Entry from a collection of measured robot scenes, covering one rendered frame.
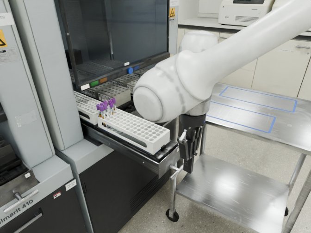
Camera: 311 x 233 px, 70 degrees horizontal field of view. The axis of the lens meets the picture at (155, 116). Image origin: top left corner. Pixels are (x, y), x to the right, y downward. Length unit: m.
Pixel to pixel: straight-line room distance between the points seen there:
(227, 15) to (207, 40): 2.50
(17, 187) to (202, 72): 0.68
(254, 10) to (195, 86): 2.55
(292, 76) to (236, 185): 1.76
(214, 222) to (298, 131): 0.86
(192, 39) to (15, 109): 0.59
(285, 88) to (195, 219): 1.94
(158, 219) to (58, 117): 0.98
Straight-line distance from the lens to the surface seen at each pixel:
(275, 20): 0.41
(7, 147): 0.86
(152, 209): 1.64
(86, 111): 0.97
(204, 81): 0.40
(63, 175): 0.92
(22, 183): 0.85
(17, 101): 0.83
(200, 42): 0.53
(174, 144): 0.81
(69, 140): 0.98
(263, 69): 2.97
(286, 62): 2.90
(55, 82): 0.87
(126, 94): 1.09
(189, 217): 1.61
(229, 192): 1.42
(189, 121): 0.62
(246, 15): 2.94
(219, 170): 1.53
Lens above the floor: 1.31
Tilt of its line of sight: 30 degrees down
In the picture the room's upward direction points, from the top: 1 degrees counter-clockwise
